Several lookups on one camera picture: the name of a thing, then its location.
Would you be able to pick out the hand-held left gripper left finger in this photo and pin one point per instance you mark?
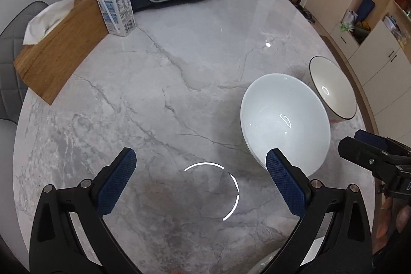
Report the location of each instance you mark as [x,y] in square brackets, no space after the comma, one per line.
[115,179]

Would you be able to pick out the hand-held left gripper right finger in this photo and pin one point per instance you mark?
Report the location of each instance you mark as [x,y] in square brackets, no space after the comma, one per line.
[284,179]

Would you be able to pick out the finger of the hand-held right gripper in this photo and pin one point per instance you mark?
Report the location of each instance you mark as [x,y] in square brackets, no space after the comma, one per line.
[369,136]
[359,150]

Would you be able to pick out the large white bowl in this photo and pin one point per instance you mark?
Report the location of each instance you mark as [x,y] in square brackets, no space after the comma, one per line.
[282,120]

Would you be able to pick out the floral patterned bowl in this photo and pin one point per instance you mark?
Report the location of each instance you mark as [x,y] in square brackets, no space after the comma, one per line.
[334,87]

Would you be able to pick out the person's right hand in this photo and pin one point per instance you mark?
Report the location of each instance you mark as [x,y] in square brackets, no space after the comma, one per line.
[396,219]

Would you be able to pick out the white gift bag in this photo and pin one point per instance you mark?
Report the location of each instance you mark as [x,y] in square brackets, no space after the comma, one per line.
[349,20]

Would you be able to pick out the blue bag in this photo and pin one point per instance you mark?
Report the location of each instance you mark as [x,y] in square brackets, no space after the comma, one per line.
[365,9]

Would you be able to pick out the pair of shoes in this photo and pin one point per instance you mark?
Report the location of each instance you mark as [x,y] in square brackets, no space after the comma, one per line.
[306,14]

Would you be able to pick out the wooden tissue box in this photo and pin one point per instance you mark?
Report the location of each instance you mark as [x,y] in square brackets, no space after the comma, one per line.
[64,46]

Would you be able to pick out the grey quilted chair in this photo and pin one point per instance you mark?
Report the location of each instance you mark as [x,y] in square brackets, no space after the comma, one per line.
[12,46]

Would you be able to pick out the small milk carton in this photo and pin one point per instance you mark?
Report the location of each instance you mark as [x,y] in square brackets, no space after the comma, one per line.
[117,10]

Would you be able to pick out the white wall cabinet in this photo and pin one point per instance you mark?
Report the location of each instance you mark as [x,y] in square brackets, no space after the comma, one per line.
[379,36]

